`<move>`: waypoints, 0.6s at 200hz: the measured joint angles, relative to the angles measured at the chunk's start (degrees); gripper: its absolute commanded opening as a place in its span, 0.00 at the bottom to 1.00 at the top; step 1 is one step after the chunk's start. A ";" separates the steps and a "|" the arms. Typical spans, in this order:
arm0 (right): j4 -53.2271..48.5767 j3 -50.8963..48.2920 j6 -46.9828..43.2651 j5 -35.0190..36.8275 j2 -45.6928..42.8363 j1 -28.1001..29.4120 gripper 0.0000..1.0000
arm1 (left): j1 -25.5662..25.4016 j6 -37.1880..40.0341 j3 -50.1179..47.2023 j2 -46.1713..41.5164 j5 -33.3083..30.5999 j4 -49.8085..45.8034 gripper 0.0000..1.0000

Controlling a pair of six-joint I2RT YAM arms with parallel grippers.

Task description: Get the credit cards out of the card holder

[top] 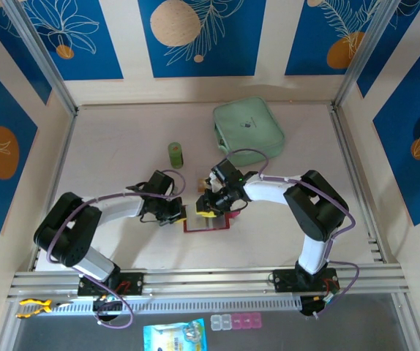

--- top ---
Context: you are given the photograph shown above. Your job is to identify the red card holder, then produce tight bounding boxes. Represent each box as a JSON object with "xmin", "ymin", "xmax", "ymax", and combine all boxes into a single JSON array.
[{"xmin": 182, "ymin": 210, "xmax": 241, "ymax": 234}]

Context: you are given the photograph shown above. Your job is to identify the green cylindrical container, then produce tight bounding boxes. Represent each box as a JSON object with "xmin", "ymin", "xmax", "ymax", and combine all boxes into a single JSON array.
[{"xmin": 168, "ymin": 141, "xmax": 186, "ymax": 170}]

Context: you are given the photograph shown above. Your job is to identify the mint green zip pouch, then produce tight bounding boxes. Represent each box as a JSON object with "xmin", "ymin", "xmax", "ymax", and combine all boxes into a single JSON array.
[{"xmin": 212, "ymin": 96, "xmax": 286, "ymax": 168}]

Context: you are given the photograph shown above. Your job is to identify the clear pill box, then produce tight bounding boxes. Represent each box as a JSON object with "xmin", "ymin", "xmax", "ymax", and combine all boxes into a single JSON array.
[{"xmin": 210, "ymin": 313, "xmax": 232, "ymax": 332}]

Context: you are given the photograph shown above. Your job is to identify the pink pill box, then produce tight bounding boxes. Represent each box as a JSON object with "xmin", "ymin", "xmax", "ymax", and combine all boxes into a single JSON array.
[{"xmin": 230, "ymin": 312, "xmax": 262, "ymax": 331}]

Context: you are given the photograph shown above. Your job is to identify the blue printed packet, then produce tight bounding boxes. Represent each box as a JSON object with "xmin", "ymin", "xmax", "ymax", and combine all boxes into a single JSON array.
[{"xmin": 143, "ymin": 317, "xmax": 209, "ymax": 351}]

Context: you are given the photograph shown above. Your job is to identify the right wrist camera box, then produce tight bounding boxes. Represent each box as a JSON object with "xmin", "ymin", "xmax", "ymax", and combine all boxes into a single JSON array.
[{"xmin": 211, "ymin": 159, "xmax": 243, "ymax": 186}]

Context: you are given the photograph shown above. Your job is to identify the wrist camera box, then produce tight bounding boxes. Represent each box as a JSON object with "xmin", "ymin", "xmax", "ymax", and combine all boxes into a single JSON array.
[
  {"xmin": 147, "ymin": 170, "xmax": 176, "ymax": 197},
  {"xmin": 211, "ymin": 159, "xmax": 243, "ymax": 186}
]

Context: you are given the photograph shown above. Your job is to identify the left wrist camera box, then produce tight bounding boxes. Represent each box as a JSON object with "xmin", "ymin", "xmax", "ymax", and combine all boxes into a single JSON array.
[{"xmin": 147, "ymin": 170, "xmax": 176, "ymax": 197}]

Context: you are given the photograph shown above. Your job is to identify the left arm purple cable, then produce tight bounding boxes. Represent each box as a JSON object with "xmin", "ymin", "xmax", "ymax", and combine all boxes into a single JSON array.
[{"xmin": 45, "ymin": 168, "xmax": 187, "ymax": 329}]

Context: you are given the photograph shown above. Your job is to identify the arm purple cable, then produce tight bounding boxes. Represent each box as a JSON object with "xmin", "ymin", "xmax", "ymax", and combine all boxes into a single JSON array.
[
  {"xmin": 226, "ymin": 148, "xmax": 360, "ymax": 320},
  {"xmin": 45, "ymin": 168, "xmax": 187, "ymax": 329}
]

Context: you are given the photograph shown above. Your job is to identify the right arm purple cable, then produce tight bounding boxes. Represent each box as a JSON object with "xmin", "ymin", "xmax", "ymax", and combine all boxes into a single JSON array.
[{"xmin": 226, "ymin": 148, "xmax": 360, "ymax": 320}]

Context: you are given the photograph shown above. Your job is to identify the aluminium mounting rail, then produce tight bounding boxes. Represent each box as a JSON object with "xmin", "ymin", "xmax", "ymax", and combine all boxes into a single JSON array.
[{"xmin": 7, "ymin": 265, "xmax": 410, "ymax": 301}]

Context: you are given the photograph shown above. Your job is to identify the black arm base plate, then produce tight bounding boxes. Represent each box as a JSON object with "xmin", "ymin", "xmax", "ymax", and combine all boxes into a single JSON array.
[
  {"xmin": 272, "ymin": 268, "xmax": 341, "ymax": 294},
  {"xmin": 77, "ymin": 272, "xmax": 145, "ymax": 297}
]

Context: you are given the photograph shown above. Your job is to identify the grey slotted cable duct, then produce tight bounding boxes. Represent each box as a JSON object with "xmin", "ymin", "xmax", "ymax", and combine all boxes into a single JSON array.
[{"xmin": 54, "ymin": 295, "xmax": 303, "ymax": 316}]

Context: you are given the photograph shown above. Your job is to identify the black cable connector block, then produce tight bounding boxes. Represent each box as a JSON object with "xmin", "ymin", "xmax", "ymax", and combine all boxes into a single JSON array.
[
  {"xmin": 92, "ymin": 296, "xmax": 125, "ymax": 325},
  {"xmin": 299, "ymin": 295, "xmax": 330, "ymax": 318}
]

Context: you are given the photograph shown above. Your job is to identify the aluminium side rail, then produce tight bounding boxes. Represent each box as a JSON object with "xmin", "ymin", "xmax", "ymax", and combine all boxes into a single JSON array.
[
  {"xmin": 30, "ymin": 109, "xmax": 78, "ymax": 271},
  {"xmin": 329, "ymin": 104, "xmax": 389, "ymax": 264}
]

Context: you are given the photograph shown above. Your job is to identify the yellow handled pliers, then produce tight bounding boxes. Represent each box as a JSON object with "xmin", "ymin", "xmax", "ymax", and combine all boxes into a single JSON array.
[{"xmin": 15, "ymin": 298, "xmax": 74, "ymax": 319}]

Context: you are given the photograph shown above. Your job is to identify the aluminium frame post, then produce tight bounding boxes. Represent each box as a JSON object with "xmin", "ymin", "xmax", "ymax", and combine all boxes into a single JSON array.
[
  {"xmin": 332, "ymin": 0, "xmax": 403, "ymax": 110},
  {"xmin": 3, "ymin": 0, "xmax": 78, "ymax": 117}
]

